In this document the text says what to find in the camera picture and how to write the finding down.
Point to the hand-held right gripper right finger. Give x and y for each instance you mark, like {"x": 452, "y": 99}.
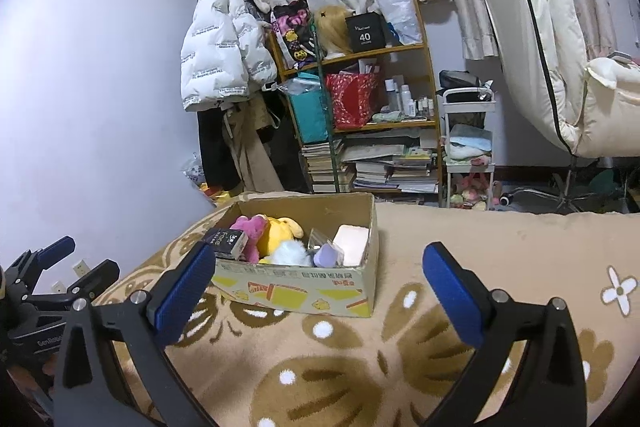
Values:
{"x": 452, "y": 297}

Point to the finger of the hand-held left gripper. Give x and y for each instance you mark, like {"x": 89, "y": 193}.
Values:
{"x": 92, "y": 279}
{"x": 47, "y": 254}

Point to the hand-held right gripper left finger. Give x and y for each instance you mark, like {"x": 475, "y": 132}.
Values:
{"x": 185, "y": 292}

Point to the dark tissue pack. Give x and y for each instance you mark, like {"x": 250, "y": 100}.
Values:
{"x": 225, "y": 244}

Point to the pink plush toy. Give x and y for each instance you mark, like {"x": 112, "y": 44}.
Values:
{"x": 250, "y": 229}

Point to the yellow dog plush toy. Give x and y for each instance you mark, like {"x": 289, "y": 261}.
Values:
{"x": 280, "y": 232}

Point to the white fluffy pompom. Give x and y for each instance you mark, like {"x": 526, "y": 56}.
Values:
{"x": 292, "y": 254}

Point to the printed cardboard box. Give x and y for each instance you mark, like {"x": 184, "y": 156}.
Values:
{"x": 300, "y": 294}

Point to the beige printed blanket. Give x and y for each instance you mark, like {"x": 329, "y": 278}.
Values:
{"x": 500, "y": 257}

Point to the pink tissue pack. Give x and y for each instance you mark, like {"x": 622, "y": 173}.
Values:
{"x": 352, "y": 244}

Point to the pile of snack bags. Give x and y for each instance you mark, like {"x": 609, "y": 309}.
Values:
{"x": 200, "y": 179}

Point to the purple item in clear bag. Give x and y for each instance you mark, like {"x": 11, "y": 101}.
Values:
{"x": 327, "y": 255}

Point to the pile of papers and booklets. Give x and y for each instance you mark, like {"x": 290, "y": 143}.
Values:
{"x": 390, "y": 167}

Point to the beige coat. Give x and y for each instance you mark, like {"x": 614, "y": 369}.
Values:
{"x": 255, "y": 147}

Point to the stack of books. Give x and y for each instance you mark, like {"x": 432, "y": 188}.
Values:
{"x": 322, "y": 167}

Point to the white trolley cart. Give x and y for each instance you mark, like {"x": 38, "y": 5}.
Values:
{"x": 467, "y": 97}

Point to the group of white bottles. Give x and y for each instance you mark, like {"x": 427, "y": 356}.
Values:
{"x": 407, "y": 99}

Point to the yellow wooden shelf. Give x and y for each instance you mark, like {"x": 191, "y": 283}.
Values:
{"x": 432, "y": 82}

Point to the teal bag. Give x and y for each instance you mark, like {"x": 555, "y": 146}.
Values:
{"x": 307, "y": 112}

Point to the red patterned bag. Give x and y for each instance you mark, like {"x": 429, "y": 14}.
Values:
{"x": 352, "y": 102}

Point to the white puffer jacket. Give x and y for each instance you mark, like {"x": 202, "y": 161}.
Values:
{"x": 215, "y": 47}

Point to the cream padded chair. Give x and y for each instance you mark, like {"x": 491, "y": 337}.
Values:
{"x": 615, "y": 107}

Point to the white office chair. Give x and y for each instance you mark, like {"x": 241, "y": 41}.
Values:
{"x": 525, "y": 32}

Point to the black box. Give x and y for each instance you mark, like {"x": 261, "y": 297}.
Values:
{"x": 366, "y": 34}

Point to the colourful printed bag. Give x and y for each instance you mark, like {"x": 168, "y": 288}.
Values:
{"x": 295, "y": 32}

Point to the blond wig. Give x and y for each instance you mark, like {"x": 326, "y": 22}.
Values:
{"x": 332, "y": 29}

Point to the clear plastic bag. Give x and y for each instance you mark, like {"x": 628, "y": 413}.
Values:
{"x": 397, "y": 2}

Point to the white wall socket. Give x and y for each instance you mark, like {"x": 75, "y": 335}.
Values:
{"x": 79, "y": 267}
{"x": 58, "y": 287}

